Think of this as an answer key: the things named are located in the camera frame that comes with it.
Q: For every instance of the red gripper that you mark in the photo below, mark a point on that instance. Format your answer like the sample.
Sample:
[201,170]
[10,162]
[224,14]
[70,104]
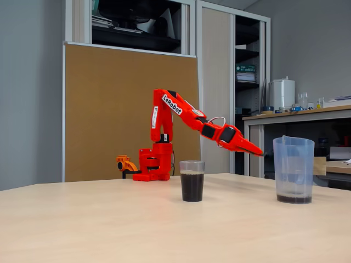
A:
[238,141]

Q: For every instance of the red robot arm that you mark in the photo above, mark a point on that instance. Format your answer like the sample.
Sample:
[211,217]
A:
[159,159]

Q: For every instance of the clear drinking glass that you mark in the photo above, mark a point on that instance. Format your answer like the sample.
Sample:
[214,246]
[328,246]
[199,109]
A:
[303,100]
[192,186]

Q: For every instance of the wooden top workbench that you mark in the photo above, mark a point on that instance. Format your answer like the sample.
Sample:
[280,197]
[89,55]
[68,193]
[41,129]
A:
[296,113]

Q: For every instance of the white cylindrical appliance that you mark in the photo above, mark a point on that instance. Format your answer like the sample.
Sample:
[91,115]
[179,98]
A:
[282,94]

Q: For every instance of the stack of white papers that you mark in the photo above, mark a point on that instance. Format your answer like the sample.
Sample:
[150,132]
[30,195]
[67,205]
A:
[246,77]

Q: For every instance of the grey metal cabinet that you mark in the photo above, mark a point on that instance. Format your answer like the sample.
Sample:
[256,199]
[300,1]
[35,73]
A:
[79,22]
[216,82]

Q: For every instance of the green book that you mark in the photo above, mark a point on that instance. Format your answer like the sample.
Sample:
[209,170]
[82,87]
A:
[245,68]

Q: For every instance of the small yellow bottle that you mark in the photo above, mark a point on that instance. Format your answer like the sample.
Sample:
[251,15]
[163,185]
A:
[318,105]

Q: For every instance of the low wooden top desk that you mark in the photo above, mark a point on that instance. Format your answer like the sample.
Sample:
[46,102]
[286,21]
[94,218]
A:
[337,166]

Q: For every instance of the white storage box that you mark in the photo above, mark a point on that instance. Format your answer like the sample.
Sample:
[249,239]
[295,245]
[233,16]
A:
[340,153]

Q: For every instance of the white flat box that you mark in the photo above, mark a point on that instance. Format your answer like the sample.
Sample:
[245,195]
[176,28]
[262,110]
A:
[338,102]

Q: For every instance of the orange table clamp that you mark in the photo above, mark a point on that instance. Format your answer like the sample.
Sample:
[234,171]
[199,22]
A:
[125,164]

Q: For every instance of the brown cork board panel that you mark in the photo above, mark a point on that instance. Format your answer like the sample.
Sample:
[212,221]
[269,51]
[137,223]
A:
[109,109]

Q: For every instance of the stack of papers and folders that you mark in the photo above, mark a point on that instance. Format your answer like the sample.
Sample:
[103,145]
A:
[102,22]

